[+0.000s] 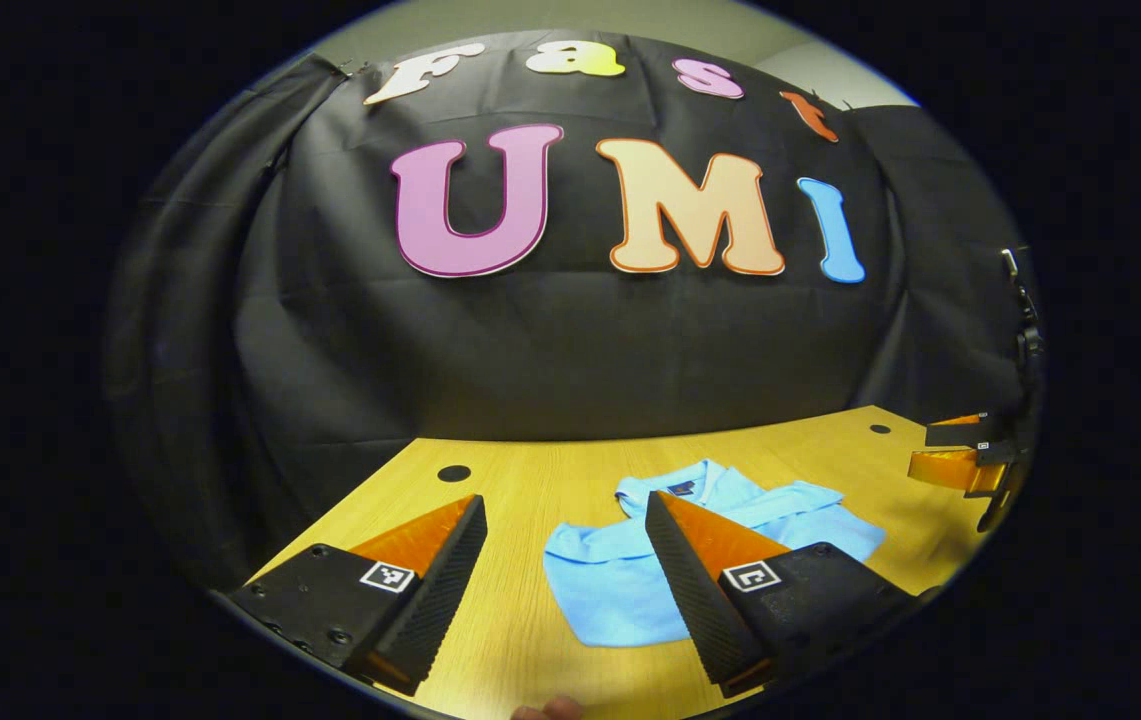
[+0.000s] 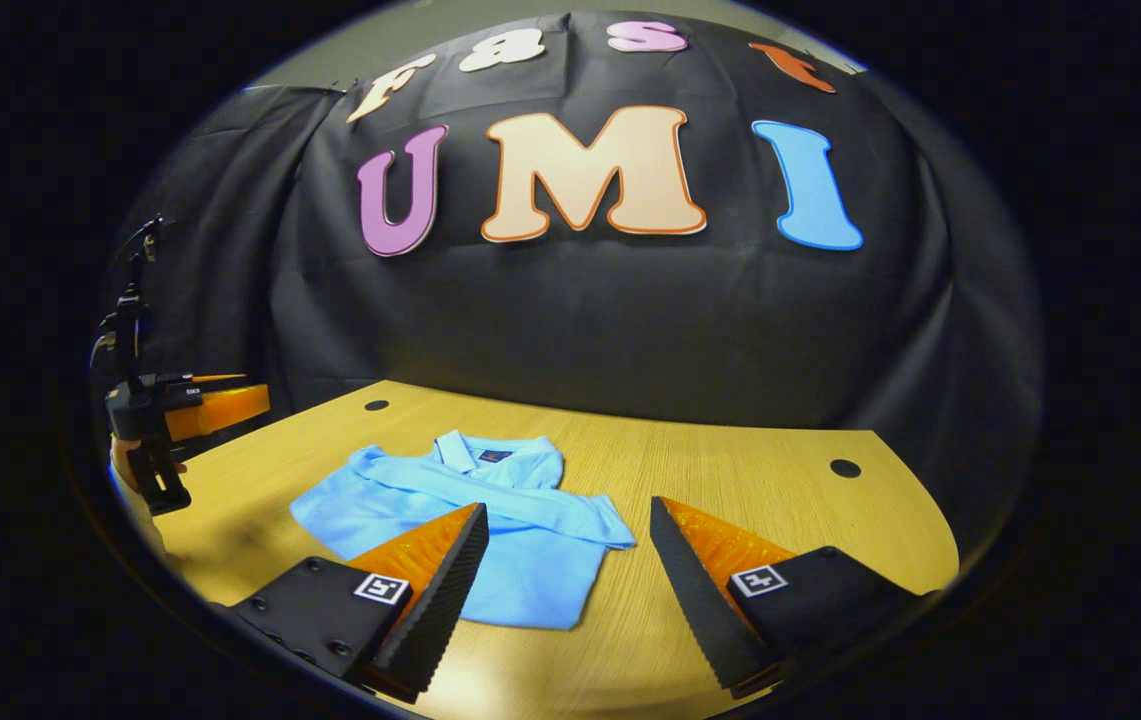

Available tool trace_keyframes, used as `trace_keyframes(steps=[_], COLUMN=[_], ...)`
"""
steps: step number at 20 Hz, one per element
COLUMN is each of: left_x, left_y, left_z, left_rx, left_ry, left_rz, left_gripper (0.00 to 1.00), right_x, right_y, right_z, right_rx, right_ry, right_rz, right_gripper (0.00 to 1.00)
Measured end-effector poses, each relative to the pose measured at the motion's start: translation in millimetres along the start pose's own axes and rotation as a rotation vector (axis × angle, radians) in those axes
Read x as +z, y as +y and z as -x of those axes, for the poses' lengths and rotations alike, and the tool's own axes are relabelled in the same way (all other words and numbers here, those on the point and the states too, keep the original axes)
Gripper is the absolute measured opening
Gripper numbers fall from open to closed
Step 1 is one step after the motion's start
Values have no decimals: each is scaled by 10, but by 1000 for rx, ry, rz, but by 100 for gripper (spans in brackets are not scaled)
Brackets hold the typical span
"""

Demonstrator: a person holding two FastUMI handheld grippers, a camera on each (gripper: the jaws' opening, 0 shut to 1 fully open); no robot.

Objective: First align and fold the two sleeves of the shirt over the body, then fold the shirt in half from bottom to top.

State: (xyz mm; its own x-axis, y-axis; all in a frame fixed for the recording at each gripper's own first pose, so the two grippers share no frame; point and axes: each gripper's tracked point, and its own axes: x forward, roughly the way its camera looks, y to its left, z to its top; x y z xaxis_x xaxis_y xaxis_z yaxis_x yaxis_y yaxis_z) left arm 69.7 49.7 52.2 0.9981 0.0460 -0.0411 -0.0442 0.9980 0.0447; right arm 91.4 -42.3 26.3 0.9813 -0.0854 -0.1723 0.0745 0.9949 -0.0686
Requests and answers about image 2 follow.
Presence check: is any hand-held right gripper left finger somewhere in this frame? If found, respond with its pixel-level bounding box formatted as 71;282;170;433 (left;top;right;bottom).
230;502;491;704

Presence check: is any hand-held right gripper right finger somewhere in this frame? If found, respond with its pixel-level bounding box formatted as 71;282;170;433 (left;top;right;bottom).
650;495;936;701

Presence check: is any light blue T-shirt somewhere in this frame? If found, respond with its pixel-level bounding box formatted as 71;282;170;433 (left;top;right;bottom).
290;430;637;631

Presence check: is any black backdrop cloth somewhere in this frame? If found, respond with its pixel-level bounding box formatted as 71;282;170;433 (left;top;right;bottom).
105;10;1046;541

